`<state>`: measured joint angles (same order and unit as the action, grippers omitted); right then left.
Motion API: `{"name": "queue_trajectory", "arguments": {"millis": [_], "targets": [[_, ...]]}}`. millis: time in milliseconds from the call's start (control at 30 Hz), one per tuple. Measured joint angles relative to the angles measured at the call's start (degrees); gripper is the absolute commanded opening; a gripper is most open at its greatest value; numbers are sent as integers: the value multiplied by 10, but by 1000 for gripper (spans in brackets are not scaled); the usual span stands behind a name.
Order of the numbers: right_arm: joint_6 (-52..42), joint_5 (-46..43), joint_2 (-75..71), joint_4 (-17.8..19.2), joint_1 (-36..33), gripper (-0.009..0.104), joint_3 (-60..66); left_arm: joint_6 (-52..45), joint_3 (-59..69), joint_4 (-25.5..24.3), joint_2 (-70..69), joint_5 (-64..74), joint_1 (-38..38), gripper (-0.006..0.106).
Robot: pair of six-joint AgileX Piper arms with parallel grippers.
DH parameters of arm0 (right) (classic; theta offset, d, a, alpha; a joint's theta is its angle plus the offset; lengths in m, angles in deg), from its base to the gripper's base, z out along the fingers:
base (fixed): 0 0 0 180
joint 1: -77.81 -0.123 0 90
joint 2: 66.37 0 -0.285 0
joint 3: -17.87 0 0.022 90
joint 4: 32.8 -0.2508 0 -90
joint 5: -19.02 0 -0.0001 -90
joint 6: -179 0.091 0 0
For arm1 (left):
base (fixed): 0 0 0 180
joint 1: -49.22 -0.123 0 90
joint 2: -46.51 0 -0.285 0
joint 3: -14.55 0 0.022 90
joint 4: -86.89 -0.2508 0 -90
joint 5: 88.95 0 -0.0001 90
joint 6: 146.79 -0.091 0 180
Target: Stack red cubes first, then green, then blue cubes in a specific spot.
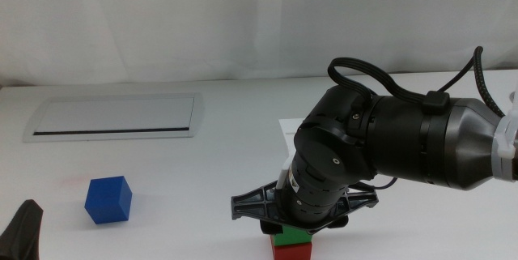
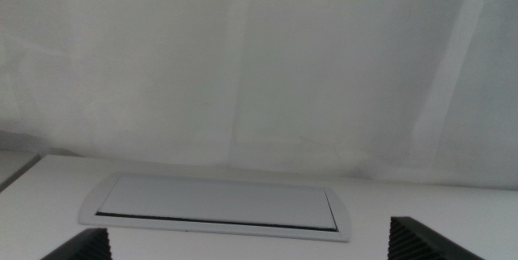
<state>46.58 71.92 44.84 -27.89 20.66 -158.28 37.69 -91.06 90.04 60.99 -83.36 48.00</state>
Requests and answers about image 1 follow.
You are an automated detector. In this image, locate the green cube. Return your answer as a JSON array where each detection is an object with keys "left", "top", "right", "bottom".
[{"left": 271, "top": 224, "right": 313, "bottom": 247}]

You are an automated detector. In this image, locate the red cube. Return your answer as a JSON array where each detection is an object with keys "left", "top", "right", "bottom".
[{"left": 270, "top": 240, "right": 313, "bottom": 260}]

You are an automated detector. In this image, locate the blue cube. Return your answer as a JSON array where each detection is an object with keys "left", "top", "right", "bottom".
[{"left": 83, "top": 176, "right": 134, "bottom": 225}]

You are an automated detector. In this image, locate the white backdrop curtain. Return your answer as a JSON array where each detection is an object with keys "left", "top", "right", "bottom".
[{"left": 0, "top": 0, "right": 518, "bottom": 87}]

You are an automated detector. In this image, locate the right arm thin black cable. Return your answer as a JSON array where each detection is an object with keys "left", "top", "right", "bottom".
[{"left": 370, "top": 176, "right": 398, "bottom": 191}]

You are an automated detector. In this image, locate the silver table cable hatch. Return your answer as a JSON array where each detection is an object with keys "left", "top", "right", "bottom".
[{"left": 23, "top": 92, "right": 206, "bottom": 143}]

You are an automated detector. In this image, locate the right arm flat black cable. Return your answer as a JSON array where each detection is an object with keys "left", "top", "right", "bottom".
[{"left": 326, "top": 56, "right": 451, "bottom": 116}]

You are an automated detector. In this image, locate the right arm braided black cable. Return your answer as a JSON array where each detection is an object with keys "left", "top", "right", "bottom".
[{"left": 439, "top": 45, "right": 507, "bottom": 118}]

